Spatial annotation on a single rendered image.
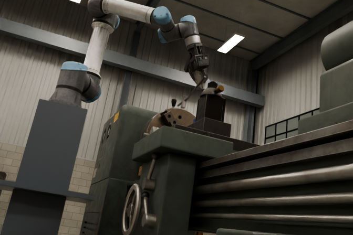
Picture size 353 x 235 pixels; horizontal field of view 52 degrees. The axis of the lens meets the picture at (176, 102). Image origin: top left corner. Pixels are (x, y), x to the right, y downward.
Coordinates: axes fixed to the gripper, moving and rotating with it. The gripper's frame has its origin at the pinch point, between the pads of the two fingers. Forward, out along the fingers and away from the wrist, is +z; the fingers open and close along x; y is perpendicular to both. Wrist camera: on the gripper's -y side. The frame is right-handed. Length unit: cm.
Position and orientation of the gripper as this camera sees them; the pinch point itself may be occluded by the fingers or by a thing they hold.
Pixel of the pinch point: (201, 87)
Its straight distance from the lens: 175.8
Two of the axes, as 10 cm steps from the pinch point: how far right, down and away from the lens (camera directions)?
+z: 2.1, 9.6, -1.9
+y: 3.8, -2.6, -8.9
